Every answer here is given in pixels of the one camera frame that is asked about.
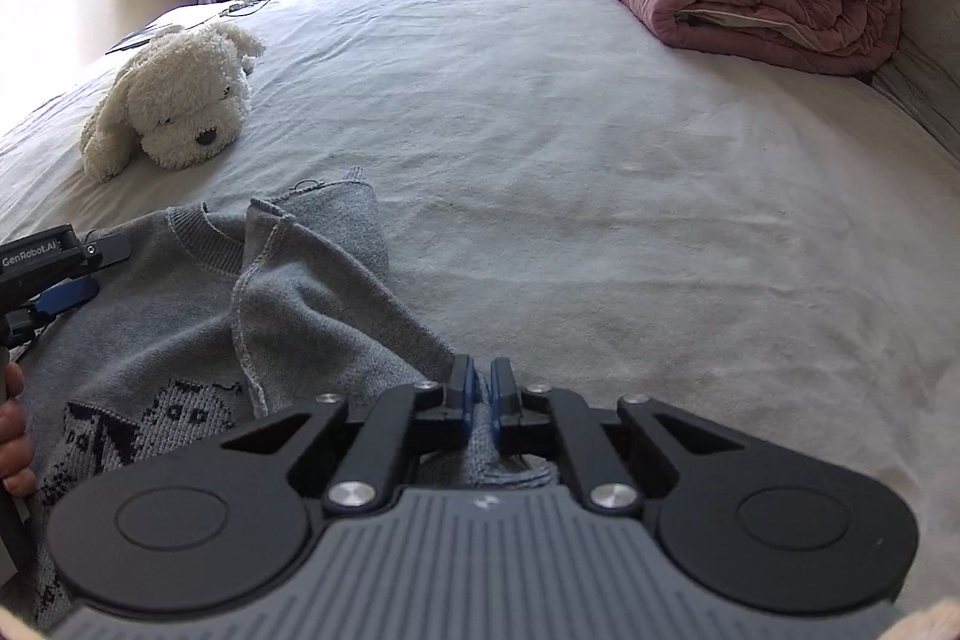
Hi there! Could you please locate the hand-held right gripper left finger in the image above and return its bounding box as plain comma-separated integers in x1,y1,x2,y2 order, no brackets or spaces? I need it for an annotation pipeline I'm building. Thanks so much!
221,353,479,512

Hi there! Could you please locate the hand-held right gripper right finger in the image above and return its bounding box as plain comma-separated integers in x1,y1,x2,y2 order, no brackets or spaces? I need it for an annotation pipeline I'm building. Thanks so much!
490,355,743,510

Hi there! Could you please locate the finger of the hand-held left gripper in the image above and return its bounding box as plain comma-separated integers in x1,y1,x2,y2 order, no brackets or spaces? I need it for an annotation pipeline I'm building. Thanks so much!
79,237,133,271
30,277,100,319

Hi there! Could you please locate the grey knit sweater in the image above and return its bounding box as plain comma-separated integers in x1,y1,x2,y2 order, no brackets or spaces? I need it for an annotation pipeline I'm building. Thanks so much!
15,169,560,630

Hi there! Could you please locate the person's right forearm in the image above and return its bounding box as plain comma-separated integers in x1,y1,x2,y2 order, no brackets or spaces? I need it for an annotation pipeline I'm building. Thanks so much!
896,610,960,640

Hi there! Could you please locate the person's left hand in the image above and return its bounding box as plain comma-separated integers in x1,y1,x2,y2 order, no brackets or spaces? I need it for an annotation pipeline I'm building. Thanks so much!
0,361,37,498

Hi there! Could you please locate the white plush dog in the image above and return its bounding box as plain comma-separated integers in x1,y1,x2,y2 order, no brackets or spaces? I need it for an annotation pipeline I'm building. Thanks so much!
79,21,267,184

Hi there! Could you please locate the dark flat device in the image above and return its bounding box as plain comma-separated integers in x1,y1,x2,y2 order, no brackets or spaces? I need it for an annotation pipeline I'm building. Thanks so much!
106,20,181,58

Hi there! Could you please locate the bed with pale sheet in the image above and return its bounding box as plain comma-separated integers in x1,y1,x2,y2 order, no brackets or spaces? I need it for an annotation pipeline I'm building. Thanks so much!
0,0,960,640

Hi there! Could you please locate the black cable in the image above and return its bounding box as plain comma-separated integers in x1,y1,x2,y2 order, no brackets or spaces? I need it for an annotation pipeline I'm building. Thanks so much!
184,0,284,31

